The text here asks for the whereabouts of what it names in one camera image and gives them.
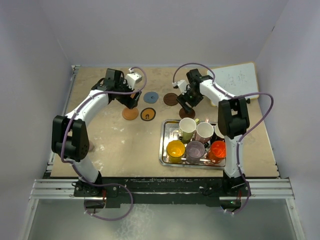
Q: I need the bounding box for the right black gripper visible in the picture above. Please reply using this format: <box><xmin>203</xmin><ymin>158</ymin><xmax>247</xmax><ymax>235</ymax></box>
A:
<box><xmin>176</xmin><ymin>86</ymin><xmax>204</xmax><ymax>114</ymax></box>

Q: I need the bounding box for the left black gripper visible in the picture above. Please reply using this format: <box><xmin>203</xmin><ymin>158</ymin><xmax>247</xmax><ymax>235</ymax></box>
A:
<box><xmin>115</xmin><ymin>77</ymin><xmax>141</xmax><ymax>109</ymax></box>

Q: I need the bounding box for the dark brown coaster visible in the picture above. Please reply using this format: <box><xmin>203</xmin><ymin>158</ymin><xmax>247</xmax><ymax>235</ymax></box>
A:
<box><xmin>178</xmin><ymin>108</ymin><xmax>196</xmax><ymax>119</ymax></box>
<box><xmin>163</xmin><ymin>92</ymin><xmax>178</xmax><ymax>106</ymax></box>

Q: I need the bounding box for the orange-brown wooden coaster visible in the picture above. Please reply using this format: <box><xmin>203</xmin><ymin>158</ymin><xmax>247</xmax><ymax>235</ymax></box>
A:
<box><xmin>122</xmin><ymin>107</ymin><xmax>139</xmax><ymax>121</ymax></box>

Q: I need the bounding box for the blue coaster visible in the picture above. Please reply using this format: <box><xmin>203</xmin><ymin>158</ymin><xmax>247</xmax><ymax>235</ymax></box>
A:
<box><xmin>143</xmin><ymin>91</ymin><xmax>159</xmax><ymax>104</ymax></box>

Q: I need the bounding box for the yellow-green mug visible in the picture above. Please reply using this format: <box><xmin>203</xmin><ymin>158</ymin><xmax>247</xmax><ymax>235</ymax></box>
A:
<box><xmin>179</xmin><ymin>117</ymin><xmax>200</xmax><ymax>144</ymax></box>

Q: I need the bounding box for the yellow black-rimmed coaster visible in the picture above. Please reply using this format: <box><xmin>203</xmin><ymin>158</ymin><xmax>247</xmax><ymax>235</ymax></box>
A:
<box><xmin>140</xmin><ymin>107</ymin><xmax>156</xmax><ymax>122</ymax></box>

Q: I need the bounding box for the black mug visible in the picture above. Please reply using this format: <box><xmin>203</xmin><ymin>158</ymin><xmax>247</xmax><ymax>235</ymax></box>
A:
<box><xmin>213</xmin><ymin>124</ymin><xmax>225</xmax><ymax>141</ymax></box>

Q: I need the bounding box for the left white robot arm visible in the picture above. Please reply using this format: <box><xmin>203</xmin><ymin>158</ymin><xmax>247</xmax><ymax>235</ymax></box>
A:
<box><xmin>51</xmin><ymin>66</ymin><xmax>147</xmax><ymax>196</ymax></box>

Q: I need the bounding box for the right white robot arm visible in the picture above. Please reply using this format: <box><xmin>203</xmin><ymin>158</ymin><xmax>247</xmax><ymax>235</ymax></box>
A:
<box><xmin>172</xmin><ymin>69</ymin><xmax>251</xmax><ymax>196</ymax></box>

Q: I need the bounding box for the purple translucent cup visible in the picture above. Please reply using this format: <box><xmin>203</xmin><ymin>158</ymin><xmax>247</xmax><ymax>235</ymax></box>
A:
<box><xmin>185</xmin><ymin>140</ymin><xmax>205</xmax><ymax>164</ymax></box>

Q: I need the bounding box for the yellow translucent cup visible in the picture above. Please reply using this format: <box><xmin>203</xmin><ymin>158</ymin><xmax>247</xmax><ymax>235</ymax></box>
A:
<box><xmin>166</xmin><ymin>140</ymin><xmax>186</xmax><ymax>164</ymax></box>

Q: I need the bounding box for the orange translucent cup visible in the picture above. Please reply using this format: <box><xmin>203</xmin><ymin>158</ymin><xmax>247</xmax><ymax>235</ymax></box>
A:
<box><xmin>207</xmin><ymin>140</ymin><xmax>227</xmax><ymax>164</ymax></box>

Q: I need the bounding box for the pink mug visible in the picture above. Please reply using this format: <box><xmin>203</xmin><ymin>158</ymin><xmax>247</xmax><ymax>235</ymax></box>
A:
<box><xmin>194</xmin><ymin>121</ymin><xmax>215</xmax><ymax>144</ymax></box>

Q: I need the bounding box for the silver metal tray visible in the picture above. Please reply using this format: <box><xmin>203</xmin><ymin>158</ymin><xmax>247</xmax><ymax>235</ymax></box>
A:
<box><xmin>159</xmin><ymin>119</ymin><xmax>226</xmax><ymax>170</ymax></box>

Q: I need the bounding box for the pink cylinder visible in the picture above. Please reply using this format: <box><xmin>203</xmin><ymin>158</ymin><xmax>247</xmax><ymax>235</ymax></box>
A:
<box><xmin>88</xmin><ymin>141</ymin><xmax>95</xmax><ymax>152</ymax></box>

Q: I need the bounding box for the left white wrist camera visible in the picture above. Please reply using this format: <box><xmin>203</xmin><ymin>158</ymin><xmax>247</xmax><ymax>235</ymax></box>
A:
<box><xmin>125</xmin><ymin>68</ymin><xmax>142</xmax><ymax>90</ymax></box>

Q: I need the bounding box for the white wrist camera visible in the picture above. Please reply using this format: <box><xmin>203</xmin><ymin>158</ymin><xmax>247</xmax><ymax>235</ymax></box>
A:
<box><xmin>172</xmin><ymin>79</ymin><xmax>188</xmax><ymax>95</ymax></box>
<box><xmin>125</xmin><ymin>68</ymin><xmax>142</xmax><ymax>90</ymax></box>

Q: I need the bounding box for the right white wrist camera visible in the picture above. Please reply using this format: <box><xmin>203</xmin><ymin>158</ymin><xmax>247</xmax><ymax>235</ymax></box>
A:
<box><xmin>172</xmin><ymin>79</ymin><xmax>188</xmax><ymax>95</ymax></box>

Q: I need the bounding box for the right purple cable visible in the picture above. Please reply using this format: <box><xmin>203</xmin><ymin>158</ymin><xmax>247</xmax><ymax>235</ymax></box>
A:
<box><xmin>173</xmin><ymin>62</ymin><xmax>275</xmax><ymax>215</ymax></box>

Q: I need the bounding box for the purple cable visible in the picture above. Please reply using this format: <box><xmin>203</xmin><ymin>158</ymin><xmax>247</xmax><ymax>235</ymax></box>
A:
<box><xmin>59</xmin><ymin>66</ymin><xmax>147</xmax><ymax>221</ymax></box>
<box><xmin>173</xmin><ymin>62</ymin><xmax>275</xmax><ymax>215</ymax></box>

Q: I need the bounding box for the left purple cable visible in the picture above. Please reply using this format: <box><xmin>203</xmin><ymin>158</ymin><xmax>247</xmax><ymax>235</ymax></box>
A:
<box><xmin>59</xmin><ymin>66</ymin><xmax>147</xmax><ymax>221</ymax></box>

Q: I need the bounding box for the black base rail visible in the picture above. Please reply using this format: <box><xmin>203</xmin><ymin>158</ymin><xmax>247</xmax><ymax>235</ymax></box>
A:
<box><xmin>44</xmin><ymin>176</ymin><xmax>251</xmax><ymax>209</ymax></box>

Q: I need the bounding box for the aluminium frame rail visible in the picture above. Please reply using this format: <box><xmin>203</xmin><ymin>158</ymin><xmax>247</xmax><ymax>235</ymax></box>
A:
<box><xmin>29</xmin><ymin>64</ymin><xmax>82</xmax><ymax>200</ymax></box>

